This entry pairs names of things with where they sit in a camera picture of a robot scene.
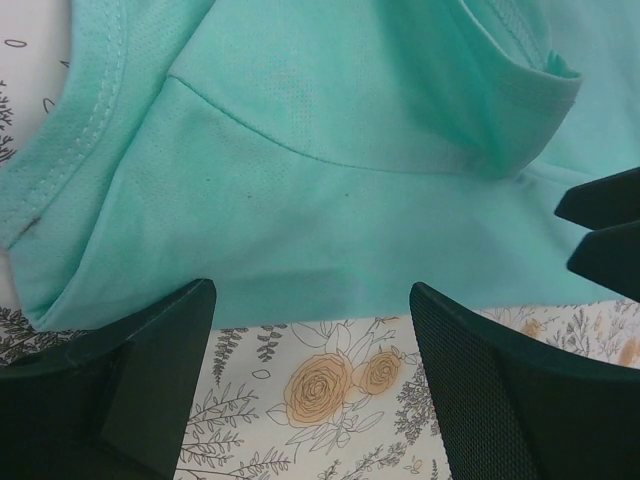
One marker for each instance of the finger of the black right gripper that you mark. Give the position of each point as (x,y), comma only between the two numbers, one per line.
(612,199)
(609,257)

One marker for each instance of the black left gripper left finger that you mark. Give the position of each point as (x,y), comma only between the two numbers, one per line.
(113,403)

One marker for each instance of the floral table mat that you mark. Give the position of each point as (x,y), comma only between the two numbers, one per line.
(328,399)

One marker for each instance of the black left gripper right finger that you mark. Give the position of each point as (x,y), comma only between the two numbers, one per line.
(511,407)

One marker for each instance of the mint green t shirt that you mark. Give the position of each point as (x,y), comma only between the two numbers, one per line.
(314,159)

